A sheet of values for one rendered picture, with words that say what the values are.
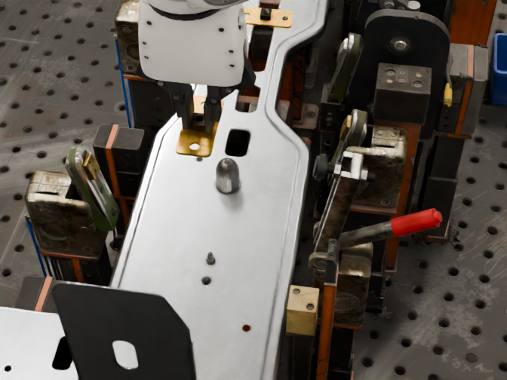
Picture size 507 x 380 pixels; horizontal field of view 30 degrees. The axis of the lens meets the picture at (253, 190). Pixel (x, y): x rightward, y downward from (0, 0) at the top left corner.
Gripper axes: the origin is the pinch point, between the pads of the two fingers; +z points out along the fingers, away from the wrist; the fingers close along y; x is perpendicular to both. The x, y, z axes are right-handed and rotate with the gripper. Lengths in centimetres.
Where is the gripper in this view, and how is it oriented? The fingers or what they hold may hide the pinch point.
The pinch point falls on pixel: (198, 108)
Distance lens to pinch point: 98.2
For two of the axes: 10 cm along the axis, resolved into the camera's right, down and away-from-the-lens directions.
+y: -9.9, -1.1, 1.1
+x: -1.6, 7.7, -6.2
